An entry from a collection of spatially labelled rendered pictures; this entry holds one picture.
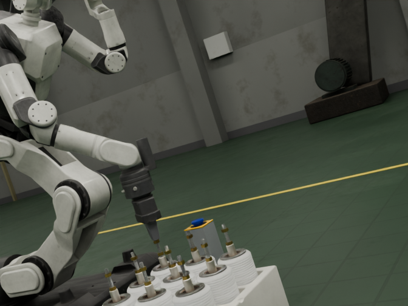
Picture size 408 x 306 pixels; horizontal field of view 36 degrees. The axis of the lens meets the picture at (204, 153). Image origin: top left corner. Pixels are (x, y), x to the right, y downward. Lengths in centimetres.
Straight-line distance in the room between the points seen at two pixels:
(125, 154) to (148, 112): 885
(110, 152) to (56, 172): 38
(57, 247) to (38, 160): 30
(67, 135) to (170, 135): 869
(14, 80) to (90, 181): 43
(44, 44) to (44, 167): 40
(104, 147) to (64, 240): 48
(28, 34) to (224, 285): 99
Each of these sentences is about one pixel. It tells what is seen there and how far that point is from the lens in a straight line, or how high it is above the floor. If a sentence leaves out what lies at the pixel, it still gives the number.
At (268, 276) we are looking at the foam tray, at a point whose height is 17.
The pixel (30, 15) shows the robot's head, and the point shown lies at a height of 111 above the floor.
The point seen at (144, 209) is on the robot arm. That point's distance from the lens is 178.
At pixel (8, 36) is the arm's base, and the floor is 102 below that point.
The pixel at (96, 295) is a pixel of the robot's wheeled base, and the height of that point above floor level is 19.
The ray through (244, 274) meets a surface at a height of 20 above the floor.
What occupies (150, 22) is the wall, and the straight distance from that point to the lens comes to 1039.
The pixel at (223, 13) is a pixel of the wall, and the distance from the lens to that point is 974.
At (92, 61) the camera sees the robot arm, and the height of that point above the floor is 94.
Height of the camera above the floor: 67
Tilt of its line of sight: 4 degrees down
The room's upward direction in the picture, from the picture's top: 18 degrees counter-clockwise
